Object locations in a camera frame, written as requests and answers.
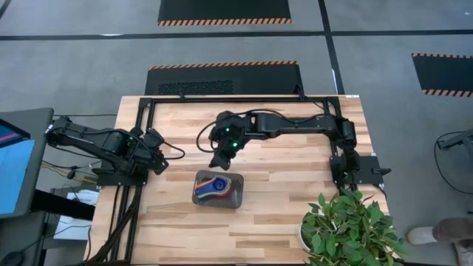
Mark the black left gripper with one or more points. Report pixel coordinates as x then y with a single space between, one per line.
149 142

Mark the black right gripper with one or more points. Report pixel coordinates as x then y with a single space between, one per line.
223 138

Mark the small dark blue measuring cup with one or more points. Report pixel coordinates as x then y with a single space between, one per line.
221 184

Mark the red measuring cup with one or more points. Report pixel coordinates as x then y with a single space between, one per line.
227 194

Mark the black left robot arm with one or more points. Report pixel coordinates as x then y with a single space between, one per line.
92 140

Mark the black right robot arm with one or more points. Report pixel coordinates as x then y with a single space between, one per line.
295 125

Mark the black hazard-striped floor mat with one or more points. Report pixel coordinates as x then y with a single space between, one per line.
443 74
258 79
221 9

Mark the white papers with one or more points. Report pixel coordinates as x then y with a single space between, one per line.
79 225

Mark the black desk bar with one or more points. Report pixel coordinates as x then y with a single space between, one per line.
63 205

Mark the white plant pot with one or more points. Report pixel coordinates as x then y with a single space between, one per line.
302 240

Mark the green leafy plant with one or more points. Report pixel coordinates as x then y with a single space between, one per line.
347 229

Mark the monitor with blue screen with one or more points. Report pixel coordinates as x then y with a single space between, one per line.
15 173

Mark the person's shoe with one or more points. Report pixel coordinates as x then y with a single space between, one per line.
465 255
421 235

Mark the person's leg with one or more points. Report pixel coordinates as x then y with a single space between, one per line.
454 229

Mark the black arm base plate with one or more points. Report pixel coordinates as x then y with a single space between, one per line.
111 179
369 166

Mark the black aluminium table frame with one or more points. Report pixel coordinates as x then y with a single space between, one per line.
258 99

